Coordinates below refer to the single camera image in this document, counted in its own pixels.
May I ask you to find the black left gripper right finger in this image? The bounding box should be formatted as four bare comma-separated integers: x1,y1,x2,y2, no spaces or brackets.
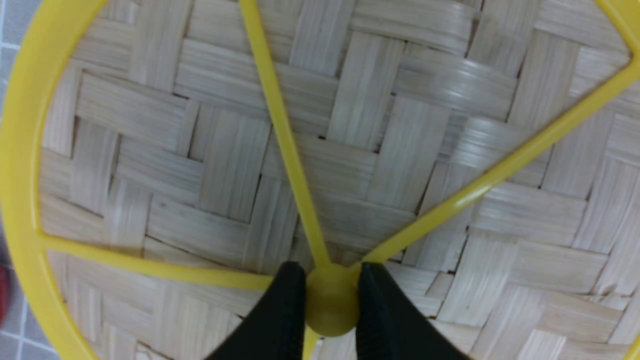
356,262,469,360

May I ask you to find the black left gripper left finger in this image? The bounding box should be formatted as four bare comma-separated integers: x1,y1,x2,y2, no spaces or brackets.
206,261,306,360

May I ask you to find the woven bamboo steamer lid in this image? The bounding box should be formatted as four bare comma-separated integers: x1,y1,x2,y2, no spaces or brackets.
1,0,639,360

